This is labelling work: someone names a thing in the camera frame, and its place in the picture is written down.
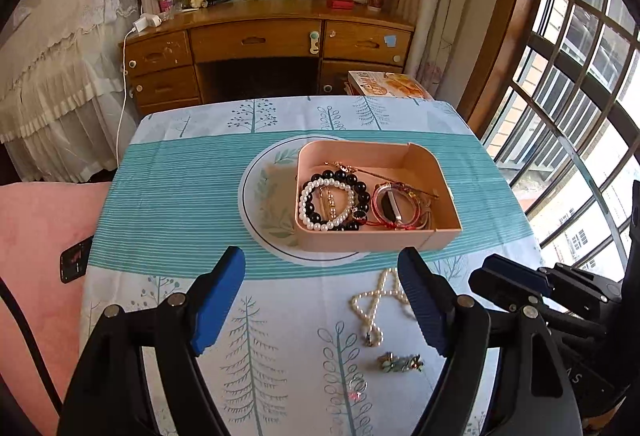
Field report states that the black bead bracelet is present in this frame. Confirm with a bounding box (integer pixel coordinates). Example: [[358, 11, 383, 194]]
[[298, 170, 373, 232]]

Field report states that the pink cardboard drawer box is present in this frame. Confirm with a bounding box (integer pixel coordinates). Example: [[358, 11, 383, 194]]
[[295, 139, 463, 253]]

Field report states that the white pearl necklace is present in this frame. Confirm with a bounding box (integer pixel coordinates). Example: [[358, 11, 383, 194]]
[[350, 267, 416, 348]]

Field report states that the small metal brooch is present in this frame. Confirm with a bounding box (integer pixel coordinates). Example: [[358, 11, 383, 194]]
[[377, 352, 425, 375]]

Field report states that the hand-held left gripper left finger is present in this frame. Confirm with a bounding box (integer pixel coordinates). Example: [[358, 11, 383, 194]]
[[56, 246, 247, 436]]

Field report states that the window with metal grille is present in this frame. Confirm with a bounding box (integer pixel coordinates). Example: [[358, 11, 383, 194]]
[[479, 0, 640, 278]]

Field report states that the wooden desk with drawers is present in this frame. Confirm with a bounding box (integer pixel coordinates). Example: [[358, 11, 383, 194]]
[[119, 0, 417, 118]]

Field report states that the white charger cable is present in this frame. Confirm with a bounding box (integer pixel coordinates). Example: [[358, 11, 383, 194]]
[[115, 28, 133, 168]]

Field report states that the black cable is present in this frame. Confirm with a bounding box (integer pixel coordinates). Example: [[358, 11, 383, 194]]
[[0, 275, 62, 418]]

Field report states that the round white leaf print mat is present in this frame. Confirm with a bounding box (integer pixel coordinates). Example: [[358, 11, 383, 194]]
[[238, 136, 373, 267]]

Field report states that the white lace furniture cover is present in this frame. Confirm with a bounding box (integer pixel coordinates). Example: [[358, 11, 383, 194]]
[[0, 0, 142, 183]]

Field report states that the black smartphone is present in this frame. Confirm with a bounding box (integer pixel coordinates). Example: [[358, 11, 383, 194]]
[[59, 236, 95, 285]]

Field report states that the red braided string bracelet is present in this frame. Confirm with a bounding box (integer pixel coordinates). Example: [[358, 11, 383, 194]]
[[366, 182, 427, 233]]

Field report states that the tree print tablecloth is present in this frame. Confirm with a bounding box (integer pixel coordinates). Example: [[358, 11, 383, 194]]
[[80, 96, 544, 436]]

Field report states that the pink blanket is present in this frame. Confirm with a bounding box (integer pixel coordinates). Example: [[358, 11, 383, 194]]
[[0, 181, 114, 436]]

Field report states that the white pearl bracelet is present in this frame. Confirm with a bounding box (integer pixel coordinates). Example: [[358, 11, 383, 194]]
[[299, 179, 357, 233]]

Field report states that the thin gold chain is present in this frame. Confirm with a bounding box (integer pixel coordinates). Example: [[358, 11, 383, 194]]
[[324, 160, 441, 201]]

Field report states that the pale floral curtain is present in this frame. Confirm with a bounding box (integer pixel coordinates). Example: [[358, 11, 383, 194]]
[[397, 0, 502, 118]]

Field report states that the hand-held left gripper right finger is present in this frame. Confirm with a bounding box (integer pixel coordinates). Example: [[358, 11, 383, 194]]
[[397, 247, 583, 436]]

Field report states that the orange snack box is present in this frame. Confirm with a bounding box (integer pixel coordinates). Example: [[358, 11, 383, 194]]
[[347, 70, 437, 102]]

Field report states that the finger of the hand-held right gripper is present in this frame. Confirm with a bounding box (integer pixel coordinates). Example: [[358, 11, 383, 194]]
[[468, 268, 607, 343], [481, 254, 622, 306]]

